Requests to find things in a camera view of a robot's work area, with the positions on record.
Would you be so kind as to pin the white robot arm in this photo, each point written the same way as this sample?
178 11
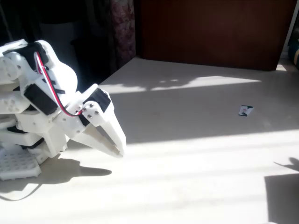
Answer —
63 74

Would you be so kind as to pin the white door frame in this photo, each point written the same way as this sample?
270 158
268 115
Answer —
292 23

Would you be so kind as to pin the brown wooden cabinet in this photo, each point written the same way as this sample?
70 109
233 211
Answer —
210 30

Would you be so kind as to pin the green bordered white label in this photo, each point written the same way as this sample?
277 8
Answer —
245 110

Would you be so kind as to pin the floral patterned curtain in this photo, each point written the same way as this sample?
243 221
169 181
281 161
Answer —
123 28

